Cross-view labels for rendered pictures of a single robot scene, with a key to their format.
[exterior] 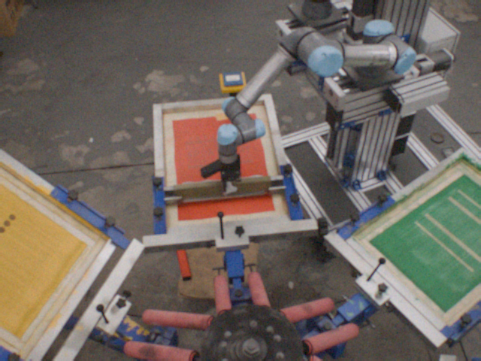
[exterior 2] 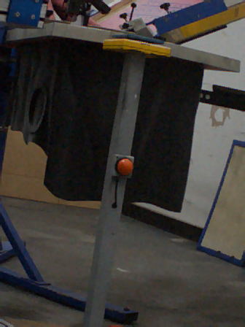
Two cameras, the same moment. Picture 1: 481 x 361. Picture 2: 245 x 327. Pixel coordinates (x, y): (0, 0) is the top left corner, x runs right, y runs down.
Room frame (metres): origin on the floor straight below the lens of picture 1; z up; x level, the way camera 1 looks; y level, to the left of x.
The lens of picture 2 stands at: (4.39, -0.62, 0.77)
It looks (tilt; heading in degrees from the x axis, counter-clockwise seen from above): 3 degrees down; 162
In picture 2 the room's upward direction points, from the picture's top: 9 degrees clockwise
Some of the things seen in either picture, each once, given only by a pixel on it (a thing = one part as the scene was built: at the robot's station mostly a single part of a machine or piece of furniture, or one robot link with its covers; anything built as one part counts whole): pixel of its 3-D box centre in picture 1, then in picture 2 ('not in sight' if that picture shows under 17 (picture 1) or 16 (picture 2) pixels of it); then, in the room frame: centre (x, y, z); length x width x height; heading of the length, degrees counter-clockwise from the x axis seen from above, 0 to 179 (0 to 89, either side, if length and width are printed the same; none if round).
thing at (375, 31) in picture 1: (378, 37); not in sight; (2.00, -0.59, 1.42); 0.13 x 0.12 x 0.14; 28
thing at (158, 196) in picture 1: (159, 207); not in sight; (1.45, 0.34, 0.97); 0.30 x 0.05 x 0.07; 6
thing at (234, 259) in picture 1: (234, 260); not in sight; (1.16, 0.03, 1.02); 0.17 x 0.06 x 0.05; 6
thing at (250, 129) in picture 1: (248, 128); not in sight; (1.58, -0.03, 1.30); 0.11 x 0.11 x 0.08; 28
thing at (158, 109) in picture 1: (220, 159); (98, 46); (1.72, 0.09, 0.97); 0.79 x 0.58 x 0.04; 6
